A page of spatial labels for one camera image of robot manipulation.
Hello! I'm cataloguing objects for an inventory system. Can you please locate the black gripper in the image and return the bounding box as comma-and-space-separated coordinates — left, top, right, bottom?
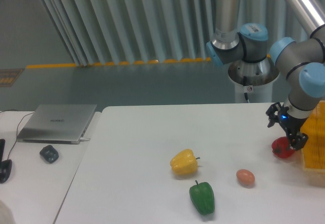
266, 102, 308, 151

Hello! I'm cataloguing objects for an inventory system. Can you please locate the red bell pepper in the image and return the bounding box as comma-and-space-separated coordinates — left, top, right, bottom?
271, 137, 295, 158

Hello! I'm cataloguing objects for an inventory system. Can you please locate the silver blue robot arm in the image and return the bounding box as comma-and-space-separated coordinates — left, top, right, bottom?
206, 0, 324, 150

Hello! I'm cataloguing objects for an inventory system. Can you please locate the yellow plastic basket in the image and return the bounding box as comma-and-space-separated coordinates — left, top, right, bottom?
301, 101, 324, 187

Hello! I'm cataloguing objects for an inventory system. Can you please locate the brown egg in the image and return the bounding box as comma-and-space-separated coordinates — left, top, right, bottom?
236, 169, 255, 186

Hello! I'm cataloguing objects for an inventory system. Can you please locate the green bell pepper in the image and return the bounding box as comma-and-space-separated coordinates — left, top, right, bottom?
189, 180, 215, 215

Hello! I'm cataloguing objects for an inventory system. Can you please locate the yellow bell pepper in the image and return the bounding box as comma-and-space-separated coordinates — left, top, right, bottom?
170, 149, 200, 176

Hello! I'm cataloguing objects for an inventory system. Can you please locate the white folding partition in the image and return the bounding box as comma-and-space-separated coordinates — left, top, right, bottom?
29, 0, 325, 66

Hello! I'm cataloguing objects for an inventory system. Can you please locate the silver laptop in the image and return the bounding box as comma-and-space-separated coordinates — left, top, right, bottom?
17, 104, 96, 144

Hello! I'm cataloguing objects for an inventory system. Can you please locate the black device with stand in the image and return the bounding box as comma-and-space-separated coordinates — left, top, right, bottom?
1, 139, 12, 184

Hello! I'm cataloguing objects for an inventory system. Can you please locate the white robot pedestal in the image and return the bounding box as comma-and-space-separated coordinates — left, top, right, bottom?
227, 56, 280, 104

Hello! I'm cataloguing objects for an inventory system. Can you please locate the black pedestal cable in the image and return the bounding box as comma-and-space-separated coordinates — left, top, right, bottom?
242, 75, 251, 104

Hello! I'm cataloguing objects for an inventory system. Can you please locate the thin black cable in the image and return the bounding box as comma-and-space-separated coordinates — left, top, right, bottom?
0, 109, 38, 162

